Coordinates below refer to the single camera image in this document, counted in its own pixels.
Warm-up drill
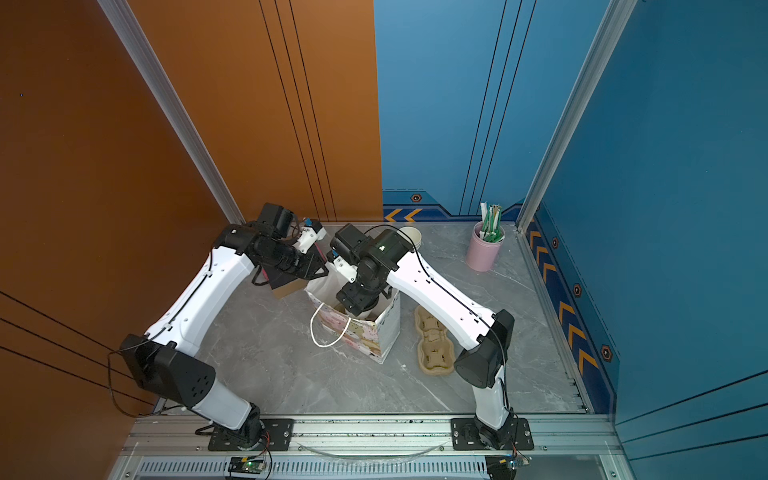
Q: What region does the cartoon animal paper gift bag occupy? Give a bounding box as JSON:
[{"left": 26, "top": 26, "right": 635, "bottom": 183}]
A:
[{"left": 304, "top": 274, "right": 401, "bottom": 364}]

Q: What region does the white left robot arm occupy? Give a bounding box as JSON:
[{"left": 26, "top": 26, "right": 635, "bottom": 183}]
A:
[{"left": 116, "top": 203, "right": 328, "bottom": 450}]

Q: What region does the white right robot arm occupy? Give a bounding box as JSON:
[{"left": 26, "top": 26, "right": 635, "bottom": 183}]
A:
[{"left": 329, "top": 224, "right": 515, "bottom": 450}]

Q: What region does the stack of green paper cups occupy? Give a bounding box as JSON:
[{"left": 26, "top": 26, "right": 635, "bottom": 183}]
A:
[{"left": 399, "top": 226, "right": 423, "bottom": 249}]

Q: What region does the cardboard napkin box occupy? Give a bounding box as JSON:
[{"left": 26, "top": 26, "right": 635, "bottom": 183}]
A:
[{"left": 269, "top": 277, "right": 308, "bottom": 299}]

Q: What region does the pink straw holder cup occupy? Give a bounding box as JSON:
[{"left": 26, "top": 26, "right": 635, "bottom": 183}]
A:
[{"left": 466, "top": 222, "right": 505, "bottom": 272}]

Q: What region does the stack of pulp cup carriers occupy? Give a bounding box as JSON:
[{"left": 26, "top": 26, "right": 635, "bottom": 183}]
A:
[{"left": 414, "top": 306, "right": 456, "bottom": 376}]

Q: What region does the bundle of wrapped straws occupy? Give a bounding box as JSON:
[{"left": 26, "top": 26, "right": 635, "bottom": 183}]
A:
[{"left": 479, "top": 202, "right": 504, "bottom": 243}]

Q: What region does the small green circuit board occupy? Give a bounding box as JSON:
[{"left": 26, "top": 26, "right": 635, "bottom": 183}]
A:
[{"left": 227, "top": 456, "right": 269, "bottom": 478}]

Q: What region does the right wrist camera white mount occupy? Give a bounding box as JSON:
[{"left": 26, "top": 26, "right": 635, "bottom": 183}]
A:
[{"left": 332, "top": 256, "right": 358, "bottom": 283}]

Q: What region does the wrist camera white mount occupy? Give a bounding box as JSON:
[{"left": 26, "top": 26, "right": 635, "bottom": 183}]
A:
[
  {"left": 294, "top": 218, "right": 327, "bottom": 254},
  {"left": 332, "top": 256, "right": 358, "bottom": 283}
]

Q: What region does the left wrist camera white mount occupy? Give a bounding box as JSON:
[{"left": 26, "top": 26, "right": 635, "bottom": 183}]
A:
[{"left": 294, "top": 218, "right": 327, "bottom": 254}]

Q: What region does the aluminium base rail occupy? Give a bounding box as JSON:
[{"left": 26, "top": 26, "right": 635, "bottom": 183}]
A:
[{"left": 109, "top": 413, "right": 633, "bottom": 479}]

